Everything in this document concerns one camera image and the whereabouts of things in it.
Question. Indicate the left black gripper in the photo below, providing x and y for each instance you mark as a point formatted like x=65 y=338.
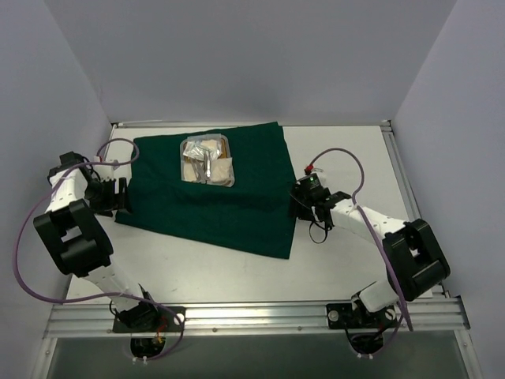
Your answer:
x=119 y=193

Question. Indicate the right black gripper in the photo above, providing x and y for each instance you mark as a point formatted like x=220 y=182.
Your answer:
x=299 y=201

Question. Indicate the green surgical cloth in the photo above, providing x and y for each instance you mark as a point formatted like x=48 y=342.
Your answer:
x=250 y=216

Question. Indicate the silver instrument tray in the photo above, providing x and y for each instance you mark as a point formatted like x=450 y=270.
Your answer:
x=190 y=168

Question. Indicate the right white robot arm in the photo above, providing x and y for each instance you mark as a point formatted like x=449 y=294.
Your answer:
x=373 y=227

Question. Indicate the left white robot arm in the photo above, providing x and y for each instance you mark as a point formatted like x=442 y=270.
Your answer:
x=75 y=239

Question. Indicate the white gauze pad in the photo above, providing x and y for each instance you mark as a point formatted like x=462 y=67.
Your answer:
x=221 y=170

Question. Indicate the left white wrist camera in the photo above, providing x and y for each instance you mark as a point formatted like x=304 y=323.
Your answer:
x=104 y=171

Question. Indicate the aluminium right side rail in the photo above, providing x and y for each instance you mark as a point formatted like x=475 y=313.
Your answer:
x=414 y=209

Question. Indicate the aluminium rail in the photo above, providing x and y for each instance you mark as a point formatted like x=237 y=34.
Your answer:
x=435 y=314
x=414 y=209

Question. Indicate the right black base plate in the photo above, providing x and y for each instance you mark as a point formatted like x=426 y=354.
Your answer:
x=354 y=315

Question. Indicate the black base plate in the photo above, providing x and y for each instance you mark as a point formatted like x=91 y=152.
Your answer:
x=148 y=318
x=354 y=315

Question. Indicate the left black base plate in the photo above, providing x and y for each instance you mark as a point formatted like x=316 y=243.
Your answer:
x=148 y=318

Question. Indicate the aluminium front rail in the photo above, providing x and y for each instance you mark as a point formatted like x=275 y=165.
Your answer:
x=435 y=314

